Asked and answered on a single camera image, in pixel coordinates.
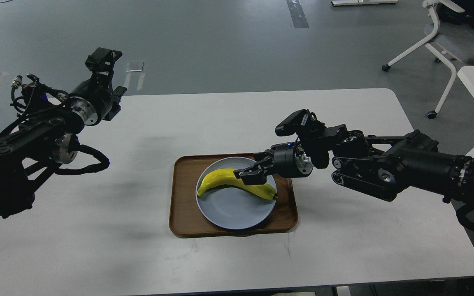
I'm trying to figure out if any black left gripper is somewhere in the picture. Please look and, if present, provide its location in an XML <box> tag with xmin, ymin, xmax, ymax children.
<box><xmin>69</xmin><ymin>47</ymin><xmax>128</xmax><ymax>126</ymax></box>

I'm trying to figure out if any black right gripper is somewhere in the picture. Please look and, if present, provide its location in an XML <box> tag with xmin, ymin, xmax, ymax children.
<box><xmin>234</xmin><ymin>142</ymin><xmax>314</xmax><ymax>185</ymax></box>

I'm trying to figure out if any yellow banana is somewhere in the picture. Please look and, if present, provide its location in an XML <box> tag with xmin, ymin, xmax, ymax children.
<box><xmin>196</xmin><ymin>169</ymin><xmax>278</xmax><ymax>200</ymax></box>

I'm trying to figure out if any blue round plate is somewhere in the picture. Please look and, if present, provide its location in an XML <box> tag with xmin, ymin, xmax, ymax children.
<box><xmin>195</xmin><ymin>157</ymin><xmax>278</xmax><ymax>230</ymax></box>

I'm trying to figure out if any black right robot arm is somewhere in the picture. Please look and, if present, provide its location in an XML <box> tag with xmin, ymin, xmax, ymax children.
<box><xmin>234</xmin><ymin>109</ymin><xmax>474</xmax><ymax>232</ymax></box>

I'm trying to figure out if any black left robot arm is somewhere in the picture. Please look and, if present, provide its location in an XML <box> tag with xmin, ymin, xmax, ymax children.
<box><xmin>0</xmin><ymin>47</ymin><xmax>127</xmax><ymax>218</ymax></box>

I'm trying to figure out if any brown wooden tray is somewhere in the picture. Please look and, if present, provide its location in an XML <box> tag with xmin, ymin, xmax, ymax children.
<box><xmin>169</xmin><ymin>153</ymin><xmax>299</xmax><ymax>238</ymax></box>

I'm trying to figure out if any white table base bar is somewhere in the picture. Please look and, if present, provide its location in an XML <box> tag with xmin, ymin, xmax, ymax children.
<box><xmin>330</xmin><ymin>0</ymin><xmax>399</xmax><ymax>7</ymax></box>

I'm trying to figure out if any white office chair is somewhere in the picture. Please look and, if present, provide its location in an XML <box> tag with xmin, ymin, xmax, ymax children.
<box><xmin>381</xmin><ymin>0</ymin><xmax>474</xmax><ymax>119</ymax></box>

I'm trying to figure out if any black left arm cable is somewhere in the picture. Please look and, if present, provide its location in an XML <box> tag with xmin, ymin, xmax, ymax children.
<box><xmin>54</xmin><ymin>144</ymin><xmax>110</xmax><ymax>176</ymax></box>

